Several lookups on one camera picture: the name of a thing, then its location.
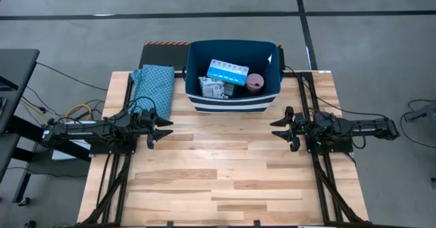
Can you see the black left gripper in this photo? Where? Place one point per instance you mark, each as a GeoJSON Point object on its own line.
{"type": "Point", "coordinates": [143, 126]}

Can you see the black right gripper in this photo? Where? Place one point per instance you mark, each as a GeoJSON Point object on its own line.
{"type": "Point", "coordinates": [303, 129]}

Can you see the white printed plastic pouch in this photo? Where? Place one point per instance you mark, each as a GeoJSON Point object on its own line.
{"type": "Point", "coordinates": [211, 88]}

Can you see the white blue pill organizer box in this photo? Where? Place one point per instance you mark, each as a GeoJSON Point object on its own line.
{"type": "Point", "coordinates": [227, 72]}

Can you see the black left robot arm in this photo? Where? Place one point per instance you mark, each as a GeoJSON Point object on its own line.
{"type": "Point", "coordinates": [88, 129]}

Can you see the navy white striped fabric basket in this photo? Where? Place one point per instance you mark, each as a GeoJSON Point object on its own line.
{"type": "Point", "coordinates": [204, 51]}

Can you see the blue dotted folded cloth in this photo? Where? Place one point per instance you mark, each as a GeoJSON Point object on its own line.
{"type": "Point", "coordinates": [153, 88]}

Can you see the black table edge clamp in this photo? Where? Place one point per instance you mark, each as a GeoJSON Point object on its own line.
{"type": "Point", "coordinates": [257, 224]}
{"type": "Point", "coordinates": [169, 224]}

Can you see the white printed paper sheet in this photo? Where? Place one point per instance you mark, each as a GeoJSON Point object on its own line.
{"type": "Point", "coordinates": [59, 154]}

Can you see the black side desk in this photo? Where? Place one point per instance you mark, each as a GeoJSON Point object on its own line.
{"type": "Point", "coordinates": [15, 71]}

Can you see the black aluminium table frame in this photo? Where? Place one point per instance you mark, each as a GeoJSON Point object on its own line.
{"type": "Point", "coordinates": [119, 187]}

